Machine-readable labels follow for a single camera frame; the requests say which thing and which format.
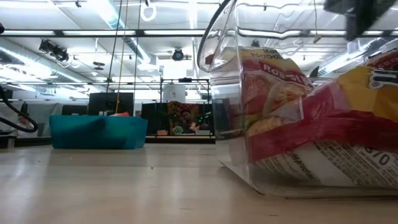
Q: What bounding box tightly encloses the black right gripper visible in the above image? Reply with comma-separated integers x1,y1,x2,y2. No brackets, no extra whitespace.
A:
323,0,398,42

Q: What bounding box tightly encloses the clear plastic bin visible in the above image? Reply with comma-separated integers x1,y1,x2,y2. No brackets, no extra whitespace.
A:
197,0,398,200

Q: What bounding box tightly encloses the black round ceiling fixture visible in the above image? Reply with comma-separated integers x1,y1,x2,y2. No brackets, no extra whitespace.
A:
171,48,185,62

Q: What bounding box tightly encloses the person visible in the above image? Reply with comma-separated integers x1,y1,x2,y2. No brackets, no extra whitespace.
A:
17,113,34,138
179,109,210,131

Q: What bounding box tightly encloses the white box in rack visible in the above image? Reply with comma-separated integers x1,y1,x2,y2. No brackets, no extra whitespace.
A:
162,84,187,103

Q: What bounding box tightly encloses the colourful patterned cloth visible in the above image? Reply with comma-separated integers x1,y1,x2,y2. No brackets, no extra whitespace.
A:
167,101,200,131

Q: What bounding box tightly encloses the dark desk partition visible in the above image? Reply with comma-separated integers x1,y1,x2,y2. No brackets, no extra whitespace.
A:
141,101,216,138

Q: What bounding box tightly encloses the large black monitor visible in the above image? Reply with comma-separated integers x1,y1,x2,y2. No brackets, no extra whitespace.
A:
88,91,135,117

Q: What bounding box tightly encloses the blue plastic bin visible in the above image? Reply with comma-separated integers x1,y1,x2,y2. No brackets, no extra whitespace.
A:
49,114,149,150

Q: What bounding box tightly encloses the small black monitor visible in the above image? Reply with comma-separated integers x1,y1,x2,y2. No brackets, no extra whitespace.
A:
61,104,89,116

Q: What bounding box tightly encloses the black ceiling spotlight cluster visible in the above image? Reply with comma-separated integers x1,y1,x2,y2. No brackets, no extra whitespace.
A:
39,39,70,62

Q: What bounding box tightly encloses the black metal rack frame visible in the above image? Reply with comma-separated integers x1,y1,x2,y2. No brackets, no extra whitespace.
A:
159,77,211,104

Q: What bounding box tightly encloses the white hanging cable loop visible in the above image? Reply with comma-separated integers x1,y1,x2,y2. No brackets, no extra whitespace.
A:
140,2,157,22

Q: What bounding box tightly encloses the black table edge rail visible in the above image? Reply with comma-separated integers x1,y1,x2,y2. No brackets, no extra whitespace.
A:
14,136,216,147

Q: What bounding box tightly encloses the black overhead frame bar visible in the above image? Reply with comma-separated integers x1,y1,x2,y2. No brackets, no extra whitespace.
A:
0,29,398,39

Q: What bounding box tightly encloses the black hanging cable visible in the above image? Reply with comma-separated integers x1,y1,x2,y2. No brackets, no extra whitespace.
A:
133,0,141,116
106,0,123,94

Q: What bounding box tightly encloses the silver ceiling air duct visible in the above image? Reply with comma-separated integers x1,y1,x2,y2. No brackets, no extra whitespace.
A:
88,0,159,72
0,37,91,85

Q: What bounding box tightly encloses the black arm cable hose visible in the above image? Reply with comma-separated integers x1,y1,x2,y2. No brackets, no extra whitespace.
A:
0,85,40,134

